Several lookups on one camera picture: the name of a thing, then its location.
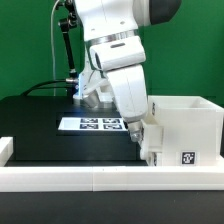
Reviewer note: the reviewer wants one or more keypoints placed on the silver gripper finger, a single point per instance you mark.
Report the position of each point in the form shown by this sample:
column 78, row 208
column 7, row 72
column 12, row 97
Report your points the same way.
column 135, row 131

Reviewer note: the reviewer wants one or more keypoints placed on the white front drawer box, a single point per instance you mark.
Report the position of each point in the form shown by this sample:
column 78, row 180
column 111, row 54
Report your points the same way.
column 149, row 157

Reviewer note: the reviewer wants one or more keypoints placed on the white drawer box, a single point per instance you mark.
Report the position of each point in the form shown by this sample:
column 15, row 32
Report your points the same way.
column 152, row 137
column 149, row 157

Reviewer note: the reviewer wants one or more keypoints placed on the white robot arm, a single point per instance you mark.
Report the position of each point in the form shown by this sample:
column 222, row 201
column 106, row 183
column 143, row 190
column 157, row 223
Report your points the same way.
column 115, row 50

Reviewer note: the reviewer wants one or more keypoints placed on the white marker sheet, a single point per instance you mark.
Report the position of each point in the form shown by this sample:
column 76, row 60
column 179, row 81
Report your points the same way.
column 88, row 124

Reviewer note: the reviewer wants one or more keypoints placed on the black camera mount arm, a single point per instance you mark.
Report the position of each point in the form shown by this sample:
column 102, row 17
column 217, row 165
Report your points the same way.
column 66, row 25

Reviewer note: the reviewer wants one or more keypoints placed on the white drawer cabinet frame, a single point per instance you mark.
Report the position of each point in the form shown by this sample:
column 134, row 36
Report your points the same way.
column 192, row 130

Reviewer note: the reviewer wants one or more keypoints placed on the white fence frame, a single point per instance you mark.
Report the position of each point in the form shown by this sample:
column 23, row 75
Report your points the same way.
column 44, row 179

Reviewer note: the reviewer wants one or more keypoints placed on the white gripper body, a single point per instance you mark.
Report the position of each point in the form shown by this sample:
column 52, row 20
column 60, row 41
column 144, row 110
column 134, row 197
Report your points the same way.
column 129, row 90

